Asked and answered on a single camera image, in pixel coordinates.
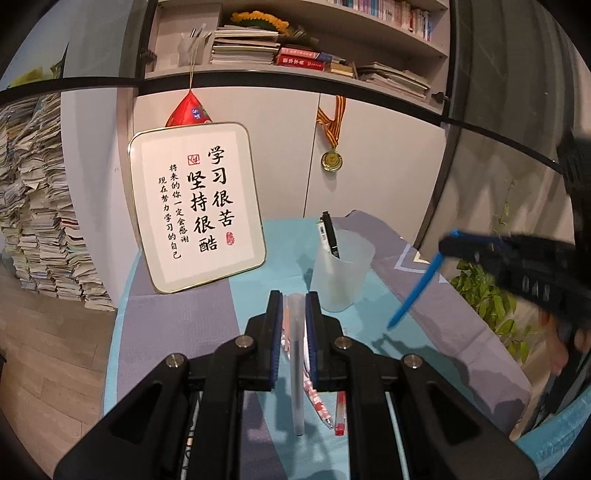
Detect translucent white pen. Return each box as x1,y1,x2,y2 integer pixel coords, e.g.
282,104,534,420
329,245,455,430
283,293,305,436

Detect clear cup on shelf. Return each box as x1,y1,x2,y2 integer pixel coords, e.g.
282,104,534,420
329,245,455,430
177,24,207,67

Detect red books on shelf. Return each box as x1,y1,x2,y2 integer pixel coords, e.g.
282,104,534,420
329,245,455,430
275,44,355,77

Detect blue grey tablecloth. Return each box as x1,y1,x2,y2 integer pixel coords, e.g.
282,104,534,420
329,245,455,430
104,211,530,479

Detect yellow sunflower decoration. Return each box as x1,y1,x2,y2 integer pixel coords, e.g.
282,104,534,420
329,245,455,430
230,10,290,35

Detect stack of books on shelf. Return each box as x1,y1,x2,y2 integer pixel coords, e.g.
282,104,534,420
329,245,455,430
211,26,280,65

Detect tall stack of papers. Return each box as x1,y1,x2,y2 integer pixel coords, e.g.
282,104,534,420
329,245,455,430
1,94,115,311

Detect black marker pen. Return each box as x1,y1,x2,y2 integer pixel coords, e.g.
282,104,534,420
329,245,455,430
321,211,339,258

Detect gold medal with ribbon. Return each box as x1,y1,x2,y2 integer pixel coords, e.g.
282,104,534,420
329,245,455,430
315,96,346,173

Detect red gel pen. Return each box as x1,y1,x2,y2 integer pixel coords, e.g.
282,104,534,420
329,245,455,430
334,391,346,437

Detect pile of booklets on shelf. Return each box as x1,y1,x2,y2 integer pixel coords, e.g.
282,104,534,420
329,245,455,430
356,62,431,99

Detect red patterned pen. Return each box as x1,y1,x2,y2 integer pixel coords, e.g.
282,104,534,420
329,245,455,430
280,295,334,429

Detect person's hand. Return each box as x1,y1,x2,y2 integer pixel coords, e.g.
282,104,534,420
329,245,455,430
539,310,591,376

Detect blue pen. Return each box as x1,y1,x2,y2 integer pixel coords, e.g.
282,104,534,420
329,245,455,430
387,230,496,330

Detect translucent plastic pen cup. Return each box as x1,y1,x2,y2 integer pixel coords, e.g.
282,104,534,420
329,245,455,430
311,229,376,312

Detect green potted plant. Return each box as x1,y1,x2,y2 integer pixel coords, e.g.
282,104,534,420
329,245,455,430
450,179,539,365

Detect row of upright books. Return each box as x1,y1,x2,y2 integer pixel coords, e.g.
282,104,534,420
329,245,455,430
332,0,433,42

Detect red hanging pouch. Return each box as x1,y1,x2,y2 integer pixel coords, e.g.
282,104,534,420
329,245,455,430
165,90,211,127

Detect framed calligraphy sign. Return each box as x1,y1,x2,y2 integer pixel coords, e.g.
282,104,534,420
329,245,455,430
128,122,266,294

